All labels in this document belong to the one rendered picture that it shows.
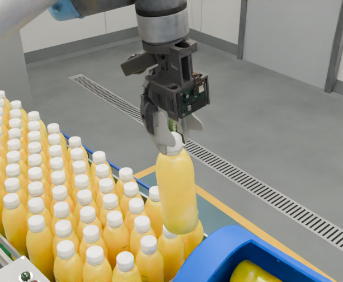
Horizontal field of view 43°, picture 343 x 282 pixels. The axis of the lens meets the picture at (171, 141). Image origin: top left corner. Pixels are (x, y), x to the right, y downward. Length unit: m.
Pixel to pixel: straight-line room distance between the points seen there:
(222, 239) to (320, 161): 2.64
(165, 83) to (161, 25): 0.09
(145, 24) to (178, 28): 0.05
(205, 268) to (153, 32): 0.46
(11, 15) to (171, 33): 0.27
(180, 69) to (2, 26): 0.29
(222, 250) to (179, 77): 0.38
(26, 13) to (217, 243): 0.60
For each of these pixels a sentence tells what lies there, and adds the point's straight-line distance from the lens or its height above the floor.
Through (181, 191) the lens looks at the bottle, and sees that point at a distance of 0.81.
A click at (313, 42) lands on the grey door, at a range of 4.58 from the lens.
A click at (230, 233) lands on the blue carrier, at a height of 1.23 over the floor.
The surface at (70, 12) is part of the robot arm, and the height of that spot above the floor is 1.71.
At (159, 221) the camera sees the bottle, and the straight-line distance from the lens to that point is 1.24.
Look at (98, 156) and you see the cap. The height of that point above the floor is 1.11.
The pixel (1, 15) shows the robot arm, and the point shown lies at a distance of 0.44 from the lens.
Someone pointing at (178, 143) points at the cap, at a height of 1.45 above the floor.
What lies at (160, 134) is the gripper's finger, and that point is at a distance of 0.73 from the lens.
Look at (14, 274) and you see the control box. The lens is 1.07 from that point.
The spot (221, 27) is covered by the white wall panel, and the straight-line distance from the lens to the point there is 5.42.
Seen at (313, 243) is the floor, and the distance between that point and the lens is 2.77.
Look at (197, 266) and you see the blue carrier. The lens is 0.87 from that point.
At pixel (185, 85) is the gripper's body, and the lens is 0.66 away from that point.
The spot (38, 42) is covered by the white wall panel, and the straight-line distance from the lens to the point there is 5.27.
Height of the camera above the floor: 1.86
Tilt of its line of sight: 31 degrees down
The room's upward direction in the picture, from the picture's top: straight up
